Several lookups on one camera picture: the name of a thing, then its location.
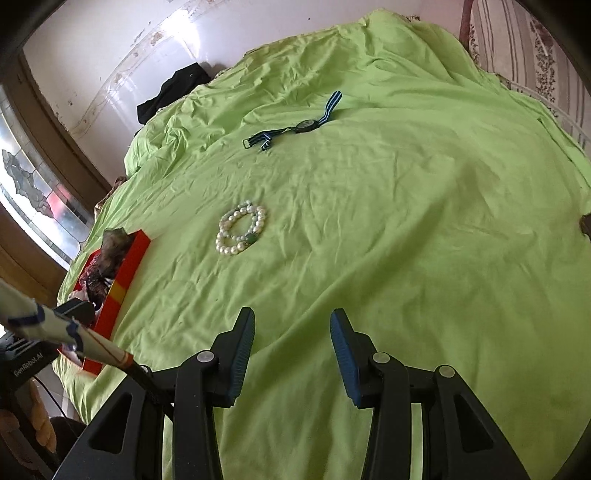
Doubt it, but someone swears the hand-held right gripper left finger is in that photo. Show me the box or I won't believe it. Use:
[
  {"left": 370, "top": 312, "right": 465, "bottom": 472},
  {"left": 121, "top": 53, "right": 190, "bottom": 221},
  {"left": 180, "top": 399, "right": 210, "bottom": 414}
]
[{"left": 55, "top": 307, "right": 257, "bottom": 480}]

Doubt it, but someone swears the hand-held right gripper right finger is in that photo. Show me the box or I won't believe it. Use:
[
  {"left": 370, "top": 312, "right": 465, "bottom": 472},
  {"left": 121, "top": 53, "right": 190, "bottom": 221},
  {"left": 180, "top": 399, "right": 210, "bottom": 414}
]
[{"left": 329, "top": 308, "right": 532, "bottom": 480}]

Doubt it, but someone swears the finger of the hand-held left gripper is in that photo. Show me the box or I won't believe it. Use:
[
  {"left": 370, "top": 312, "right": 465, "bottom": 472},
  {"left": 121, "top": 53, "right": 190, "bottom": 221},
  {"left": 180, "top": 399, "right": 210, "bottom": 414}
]
[{"left": 57, "top": 298, "right": 96, "bottom": 329}]

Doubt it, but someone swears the red box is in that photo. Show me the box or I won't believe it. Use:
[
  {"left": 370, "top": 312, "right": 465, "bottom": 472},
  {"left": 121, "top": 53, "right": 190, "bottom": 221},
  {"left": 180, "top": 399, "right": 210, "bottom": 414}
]
[{"left": 55, "top": 228, "right": 153, "bottom": 374}]

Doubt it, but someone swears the grey sheer fabric scrunchie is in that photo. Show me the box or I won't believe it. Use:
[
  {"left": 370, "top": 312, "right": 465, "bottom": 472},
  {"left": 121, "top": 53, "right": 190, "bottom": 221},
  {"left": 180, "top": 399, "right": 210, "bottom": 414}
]
[{"left": 83, "top": 227, "right": 136, "bottom": 308}]

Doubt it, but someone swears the white pearl bracelet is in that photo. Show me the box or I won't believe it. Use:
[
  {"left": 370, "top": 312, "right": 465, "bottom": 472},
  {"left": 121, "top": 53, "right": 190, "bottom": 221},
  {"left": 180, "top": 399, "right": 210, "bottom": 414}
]
[{"left": 215, "top": 199, "right": 269, "bottom": 257}]

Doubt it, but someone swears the striped strap wristwatch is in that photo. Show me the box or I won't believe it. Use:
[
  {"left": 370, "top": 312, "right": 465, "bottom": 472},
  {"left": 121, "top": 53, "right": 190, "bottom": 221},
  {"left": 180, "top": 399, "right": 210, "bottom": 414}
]
[{"left": 241, "top": 90, "right": 343, "bottom": 152}]

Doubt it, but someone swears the person's left hand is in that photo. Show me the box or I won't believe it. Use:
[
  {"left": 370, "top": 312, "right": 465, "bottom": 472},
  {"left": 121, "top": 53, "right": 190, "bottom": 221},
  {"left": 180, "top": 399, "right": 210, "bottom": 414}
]
[{"left": 0, "top": 381, "right": 54, "bottom": 446}]

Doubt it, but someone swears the green bed sheet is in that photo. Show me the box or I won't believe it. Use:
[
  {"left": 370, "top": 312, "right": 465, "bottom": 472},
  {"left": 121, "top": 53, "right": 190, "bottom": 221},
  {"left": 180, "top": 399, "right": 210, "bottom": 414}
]
[{"left": 53, "top": 9, "right": 591, "bottom": 480}]

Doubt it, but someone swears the black cloth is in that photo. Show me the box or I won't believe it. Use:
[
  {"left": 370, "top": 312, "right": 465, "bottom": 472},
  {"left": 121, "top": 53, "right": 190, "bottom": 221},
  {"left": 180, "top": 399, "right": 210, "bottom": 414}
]
[{"left": 137, "top": 62, "right": 218, "bottom": 125}]

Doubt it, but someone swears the clear plastic tube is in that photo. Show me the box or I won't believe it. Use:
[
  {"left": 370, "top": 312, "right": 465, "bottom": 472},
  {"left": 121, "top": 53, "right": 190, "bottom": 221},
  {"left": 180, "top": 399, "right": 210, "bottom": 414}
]
[{"left": 503, "top": 78, "right": 591, "bottom": 153}]

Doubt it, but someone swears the floral striped mattress cover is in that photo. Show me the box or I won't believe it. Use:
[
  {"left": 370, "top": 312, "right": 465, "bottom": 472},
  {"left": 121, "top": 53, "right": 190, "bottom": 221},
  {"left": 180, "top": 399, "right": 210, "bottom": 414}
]
[{"left": 462, "top": 0, "right": 591, "bottom": 153}]

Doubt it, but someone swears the paper-wrapped black cable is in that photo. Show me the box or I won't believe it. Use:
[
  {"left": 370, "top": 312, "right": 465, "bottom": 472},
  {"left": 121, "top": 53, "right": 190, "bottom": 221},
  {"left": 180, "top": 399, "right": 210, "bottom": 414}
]
[{"left": 0, "top": 279, "right": 174, "bottom": 409}]

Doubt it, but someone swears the wooden window frame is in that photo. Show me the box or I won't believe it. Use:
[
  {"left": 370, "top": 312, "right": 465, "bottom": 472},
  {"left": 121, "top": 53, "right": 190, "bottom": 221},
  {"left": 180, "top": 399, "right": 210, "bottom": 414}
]
[{"left": 0, "top": 51, "right": 116, "bottom": 296}]

